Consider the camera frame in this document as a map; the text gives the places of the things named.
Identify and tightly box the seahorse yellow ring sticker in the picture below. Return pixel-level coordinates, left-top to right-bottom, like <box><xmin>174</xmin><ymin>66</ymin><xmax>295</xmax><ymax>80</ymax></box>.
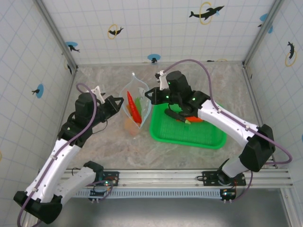
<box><xmin>285</xmin><ymin>41</ymin><xmax>298</xmax><ymax>67</ymax></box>

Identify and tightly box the blue patch sticker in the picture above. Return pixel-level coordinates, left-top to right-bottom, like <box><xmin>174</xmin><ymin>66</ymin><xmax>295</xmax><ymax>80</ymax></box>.
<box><xmin>257</xmin><ymin>13</ymin><xmax>274</xmax><ymax>34</ymax></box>

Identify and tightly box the shark blue circle sticker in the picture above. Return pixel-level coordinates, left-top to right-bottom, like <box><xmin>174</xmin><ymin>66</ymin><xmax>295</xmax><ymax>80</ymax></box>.
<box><xmin>65</xmin><ymin>41</ymin><xmax>80</xmax><ymax>53</ymax></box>

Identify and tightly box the clear zip-top bag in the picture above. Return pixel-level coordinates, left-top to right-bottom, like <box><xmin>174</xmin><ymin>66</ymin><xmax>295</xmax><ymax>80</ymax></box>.
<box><xmin>119</xmin><ymin>72</ymin><xmax>152</xmax><ymax>137</ymax></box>

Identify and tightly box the thin black cable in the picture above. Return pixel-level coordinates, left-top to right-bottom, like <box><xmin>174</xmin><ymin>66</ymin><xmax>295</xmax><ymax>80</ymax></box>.
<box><xmin>91</xmin><ymin>119</ymin><xmax>108</xmax><ymax>135</ymax></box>

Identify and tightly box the fish yellow ring sticker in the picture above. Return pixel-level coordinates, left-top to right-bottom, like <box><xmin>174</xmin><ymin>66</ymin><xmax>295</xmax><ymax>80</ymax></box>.
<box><xmin>63</xmin><ymin>59</ymin><xmax>73</xmax><ymax>75</ymax></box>

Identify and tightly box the fish blue circle sticker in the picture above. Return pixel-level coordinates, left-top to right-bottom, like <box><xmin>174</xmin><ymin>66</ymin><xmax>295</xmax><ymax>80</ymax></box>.
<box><xmin>147</xmin><ymin>53</ymin><xmax>161</xmax><ymax>64</ymax></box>
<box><xmin>31</xmin><ymin>83</ymin><xmax>45</xmax><ymax>98</ymax></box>

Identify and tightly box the red toy chili pepper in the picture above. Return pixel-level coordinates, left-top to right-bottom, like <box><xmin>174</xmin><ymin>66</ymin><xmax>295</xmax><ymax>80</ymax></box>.
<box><xmin>127</xmin><ymin>91</ymin><xmax>143</xmax><ymax>125</ymax></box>

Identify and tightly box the white slotted cable duct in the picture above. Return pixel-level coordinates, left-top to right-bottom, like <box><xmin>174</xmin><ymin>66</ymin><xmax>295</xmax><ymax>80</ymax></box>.
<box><xmin>75</xmin><ymin>188</ymin><xmax>223</xmax><ymax>199</ymax></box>

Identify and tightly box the large dolphin ring sticker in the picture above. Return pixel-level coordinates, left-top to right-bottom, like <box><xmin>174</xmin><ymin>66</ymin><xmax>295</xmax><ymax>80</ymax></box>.
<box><xmin>188</xmin><ymin>1</ymin><xmax>225</xmax><ymax>26</ymax></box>

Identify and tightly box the orca yellow ring sticker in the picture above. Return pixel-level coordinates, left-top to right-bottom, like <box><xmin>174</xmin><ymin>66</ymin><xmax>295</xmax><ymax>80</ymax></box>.
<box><xmin>107</xmin><ymin>23</ymin><xmax>125</xmax><ymax>40</ymax></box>

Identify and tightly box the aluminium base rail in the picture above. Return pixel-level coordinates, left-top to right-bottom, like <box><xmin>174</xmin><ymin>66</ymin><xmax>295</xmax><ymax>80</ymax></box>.
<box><xmin>60</xmin><ymin>168</ymin><xmax>294</xmax><ymax>190</ymax></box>

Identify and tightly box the green plastic basket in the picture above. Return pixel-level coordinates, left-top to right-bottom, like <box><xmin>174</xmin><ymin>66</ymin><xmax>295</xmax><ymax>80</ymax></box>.
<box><xmin>149</xmin><ymin>103</ymin><xmax>228</xmax><ymax>150</ymax></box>

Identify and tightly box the aluminium floor rail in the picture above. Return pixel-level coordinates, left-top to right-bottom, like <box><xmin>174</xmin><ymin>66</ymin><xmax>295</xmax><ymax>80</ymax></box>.
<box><xmin>241</xmin><ymin>63</ymin><xmax>288</xmax><ymax>170</ymax></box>
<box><xmin>56</xmin><ymin>67</ymin><xmax>80</xmax><ymax>135</ymax></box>

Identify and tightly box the aluminium frame post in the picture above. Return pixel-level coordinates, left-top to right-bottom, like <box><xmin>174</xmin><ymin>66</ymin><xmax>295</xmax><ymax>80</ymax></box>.
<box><xmin>242</xmin><ymin>0</ymin><xmax>284</xmax><ymax>68</ymax></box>
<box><xmin>34</xmin><ymin>0</ymin><xmax>78</xmax><ymax>71</ymax></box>

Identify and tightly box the green toy vegetable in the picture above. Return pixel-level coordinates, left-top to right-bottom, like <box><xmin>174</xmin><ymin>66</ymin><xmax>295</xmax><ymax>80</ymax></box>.
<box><xmin>134</xmin><ymin>96</ymin><xmax>145</xmax><ymax>119</ymax></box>

